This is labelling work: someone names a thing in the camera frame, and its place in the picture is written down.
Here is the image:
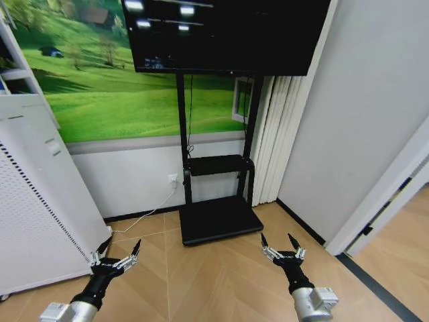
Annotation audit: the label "black tv floor stand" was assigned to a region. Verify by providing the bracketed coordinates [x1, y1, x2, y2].
[175, 72, 264, 248]

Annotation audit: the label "green meadow wall mural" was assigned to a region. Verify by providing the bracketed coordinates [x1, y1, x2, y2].
[6, 0, 255, 144]

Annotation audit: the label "large black tv screen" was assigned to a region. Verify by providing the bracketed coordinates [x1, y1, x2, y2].
[121, 0, 332, 77]

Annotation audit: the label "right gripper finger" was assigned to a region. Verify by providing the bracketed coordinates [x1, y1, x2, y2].
[260, 233, 284, 262]
[287, 233, 306, 261]

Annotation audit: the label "white door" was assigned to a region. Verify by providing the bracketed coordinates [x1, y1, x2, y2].
[325, 113, 429, 257]

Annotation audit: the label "white folded partition panels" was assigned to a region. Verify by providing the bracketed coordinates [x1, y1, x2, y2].
[251, 75, 311, 207]

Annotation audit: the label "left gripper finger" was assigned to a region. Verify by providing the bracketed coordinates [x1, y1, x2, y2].
[115, 238, 142, 271]
[87, 238, 113, 266]

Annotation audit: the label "white air purifier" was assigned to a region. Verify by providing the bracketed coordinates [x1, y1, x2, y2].
[0, 93, 113, 301]

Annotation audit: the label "white shelf unit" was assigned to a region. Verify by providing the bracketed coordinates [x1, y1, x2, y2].
[0, 13, 61, 130]

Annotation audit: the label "white power cable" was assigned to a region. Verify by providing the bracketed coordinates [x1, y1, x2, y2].
[110, 182, 178, 235]

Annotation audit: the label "black hanging cable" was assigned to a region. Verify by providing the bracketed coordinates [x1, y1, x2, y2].
[184, 74, 196, 158]

